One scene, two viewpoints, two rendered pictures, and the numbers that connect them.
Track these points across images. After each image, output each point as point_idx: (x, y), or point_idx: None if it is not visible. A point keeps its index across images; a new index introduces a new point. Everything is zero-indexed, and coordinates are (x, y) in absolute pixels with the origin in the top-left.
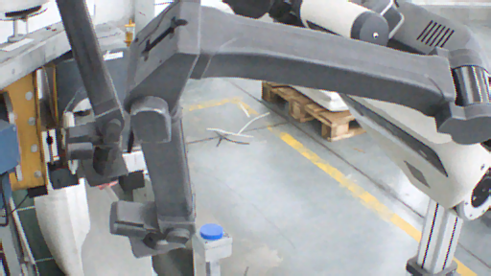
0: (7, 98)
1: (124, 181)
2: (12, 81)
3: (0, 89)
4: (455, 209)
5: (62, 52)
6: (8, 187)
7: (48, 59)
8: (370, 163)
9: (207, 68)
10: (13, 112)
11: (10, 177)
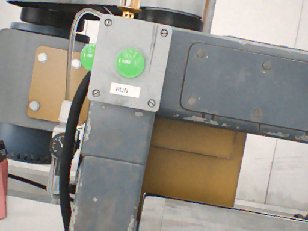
0: (58, 37)
1: None
2: (31, 0)
3: (18, 0)
4: None
5: (96, 1)
6: (5, 132)
7: (74, 0)
8: None
9: None
10: (37, 49)
11: (22, 132)
